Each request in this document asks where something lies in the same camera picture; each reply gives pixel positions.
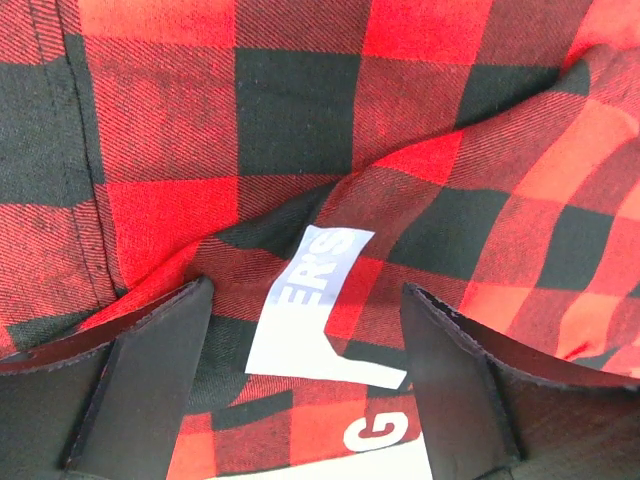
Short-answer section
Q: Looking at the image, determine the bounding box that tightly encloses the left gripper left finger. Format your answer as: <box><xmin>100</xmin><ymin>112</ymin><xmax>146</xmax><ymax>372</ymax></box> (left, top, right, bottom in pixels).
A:
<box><xmin>1</xmin><ymin>277</ymin><xmax>213</xmax><ymax>479</ymax></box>

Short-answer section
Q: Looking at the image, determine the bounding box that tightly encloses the red black plaid shirt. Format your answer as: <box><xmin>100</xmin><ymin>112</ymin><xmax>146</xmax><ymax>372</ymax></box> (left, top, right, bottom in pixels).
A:
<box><xmin>1</xmin><ymin>1</ymin><xmax>639</xmax><ymax>479</ymax></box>

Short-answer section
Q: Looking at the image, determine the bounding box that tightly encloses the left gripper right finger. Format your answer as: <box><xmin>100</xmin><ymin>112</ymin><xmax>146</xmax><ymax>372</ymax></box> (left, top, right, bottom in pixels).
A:
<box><xmin>401</xmin><ymin>284</ymin><xmax>639</xmax><ymax>479</ymax></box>

